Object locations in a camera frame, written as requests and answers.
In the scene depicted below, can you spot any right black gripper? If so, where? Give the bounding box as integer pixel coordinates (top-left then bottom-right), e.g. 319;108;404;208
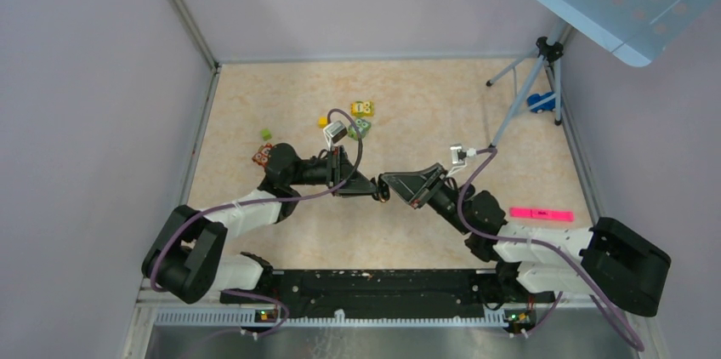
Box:
382;162;474;235

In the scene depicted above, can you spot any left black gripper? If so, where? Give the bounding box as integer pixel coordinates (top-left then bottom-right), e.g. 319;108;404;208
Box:
287;145;377;197

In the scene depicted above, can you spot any black earbud charging case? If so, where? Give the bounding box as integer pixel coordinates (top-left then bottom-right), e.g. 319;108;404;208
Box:
373;180;390;202

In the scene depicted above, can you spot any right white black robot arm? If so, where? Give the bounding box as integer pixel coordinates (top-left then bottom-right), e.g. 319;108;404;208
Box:
379;164;672;317

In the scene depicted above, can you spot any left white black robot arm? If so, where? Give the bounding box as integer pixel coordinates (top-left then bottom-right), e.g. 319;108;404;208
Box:
141;143;388;304

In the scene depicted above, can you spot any green number block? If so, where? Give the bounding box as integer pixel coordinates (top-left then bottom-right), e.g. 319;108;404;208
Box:
348;118;372;140

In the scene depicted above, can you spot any yellow number block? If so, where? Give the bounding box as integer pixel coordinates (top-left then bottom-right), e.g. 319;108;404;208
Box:
350;100;375;117

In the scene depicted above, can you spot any red number block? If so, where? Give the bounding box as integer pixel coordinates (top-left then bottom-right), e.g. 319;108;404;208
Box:
252;143;274;168

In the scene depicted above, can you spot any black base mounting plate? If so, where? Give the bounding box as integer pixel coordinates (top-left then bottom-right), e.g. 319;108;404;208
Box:
254;269;556;319

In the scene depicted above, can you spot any pink marker pen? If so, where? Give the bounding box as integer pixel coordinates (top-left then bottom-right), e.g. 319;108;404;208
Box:
509;207;575;223

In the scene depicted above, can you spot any blue toy car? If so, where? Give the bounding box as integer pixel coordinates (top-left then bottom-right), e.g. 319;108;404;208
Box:
526;91;556;113

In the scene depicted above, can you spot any light blue tripod stand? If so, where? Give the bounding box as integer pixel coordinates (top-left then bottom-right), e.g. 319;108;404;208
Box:
485;19;571;148

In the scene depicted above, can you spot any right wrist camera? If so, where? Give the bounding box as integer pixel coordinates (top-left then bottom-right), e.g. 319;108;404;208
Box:
448;144;478;176

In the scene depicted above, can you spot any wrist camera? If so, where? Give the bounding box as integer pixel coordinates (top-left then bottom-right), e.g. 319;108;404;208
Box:
322;121;348;151
448;144;478;176

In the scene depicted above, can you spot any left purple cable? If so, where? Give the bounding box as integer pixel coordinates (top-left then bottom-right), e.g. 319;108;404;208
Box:
148;108;364;339

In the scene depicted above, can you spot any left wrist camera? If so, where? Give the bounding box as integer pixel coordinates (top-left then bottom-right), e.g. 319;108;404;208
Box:
322;121;348;151

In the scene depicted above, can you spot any white cable duct strip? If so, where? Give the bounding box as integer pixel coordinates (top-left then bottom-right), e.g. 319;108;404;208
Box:
155;308;507;328

